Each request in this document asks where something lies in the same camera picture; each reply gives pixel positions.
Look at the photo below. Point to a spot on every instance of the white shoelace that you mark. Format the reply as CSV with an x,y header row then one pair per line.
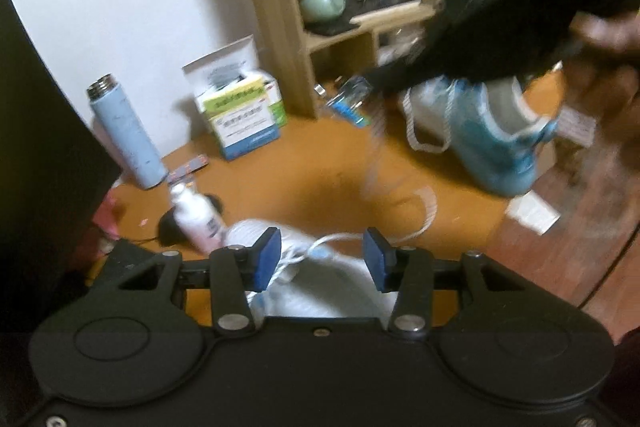
x,y
425,148
429,207

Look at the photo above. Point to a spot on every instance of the black computer mouse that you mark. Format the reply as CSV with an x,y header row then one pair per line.
x,y
170,229

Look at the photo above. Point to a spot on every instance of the yellow-green medicine box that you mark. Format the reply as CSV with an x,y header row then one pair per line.
x,y
232,99

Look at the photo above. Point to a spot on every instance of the pale green teapot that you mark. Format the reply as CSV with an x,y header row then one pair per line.
x,y
322,6

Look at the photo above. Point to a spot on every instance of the light wooden board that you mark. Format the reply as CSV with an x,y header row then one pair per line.
x,y
385,13

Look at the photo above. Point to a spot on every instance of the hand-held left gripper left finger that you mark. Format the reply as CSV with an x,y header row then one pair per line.
x,y
265,257

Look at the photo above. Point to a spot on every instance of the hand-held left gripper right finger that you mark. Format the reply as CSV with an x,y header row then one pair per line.
x,y
377,257

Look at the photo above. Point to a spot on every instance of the person's right hand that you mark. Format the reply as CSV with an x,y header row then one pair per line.
x,y
610,67

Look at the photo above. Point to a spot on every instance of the white open cardboard box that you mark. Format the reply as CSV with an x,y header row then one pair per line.
x,y
220,57

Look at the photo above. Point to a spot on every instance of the wooden desk shelf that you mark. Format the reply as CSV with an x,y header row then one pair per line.
x,y
272,7

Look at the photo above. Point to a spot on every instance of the white lotion bottle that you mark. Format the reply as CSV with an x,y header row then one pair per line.
x,y
197,219

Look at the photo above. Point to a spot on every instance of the clear plastic bag blue label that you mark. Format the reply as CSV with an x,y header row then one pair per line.
x,y
350,104

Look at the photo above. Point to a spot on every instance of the blue and white medicine box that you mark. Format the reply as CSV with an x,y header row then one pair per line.
x,y
245,132

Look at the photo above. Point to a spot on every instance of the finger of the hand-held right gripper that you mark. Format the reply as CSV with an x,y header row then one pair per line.
x,y
400,74

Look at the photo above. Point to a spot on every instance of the white paper slip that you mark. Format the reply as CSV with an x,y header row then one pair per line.
x,y
577,124
532,212

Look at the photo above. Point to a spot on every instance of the green and white medicine box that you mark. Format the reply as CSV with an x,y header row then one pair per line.
x,y
277,107

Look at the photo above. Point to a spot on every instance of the pink box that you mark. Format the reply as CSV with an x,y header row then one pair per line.
x,y
105,217

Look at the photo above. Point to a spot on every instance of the white and blue sneaker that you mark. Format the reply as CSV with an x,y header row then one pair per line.
x,y
490,142
325,292

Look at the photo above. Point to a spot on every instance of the black tea tray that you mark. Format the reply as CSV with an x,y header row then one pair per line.
x,y
325,28

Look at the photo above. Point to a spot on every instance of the light blue thermos bottle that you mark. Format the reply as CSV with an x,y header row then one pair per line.
x,y
127,137

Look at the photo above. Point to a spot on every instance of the black computer monitor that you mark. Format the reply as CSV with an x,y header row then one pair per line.
x,y
45,157

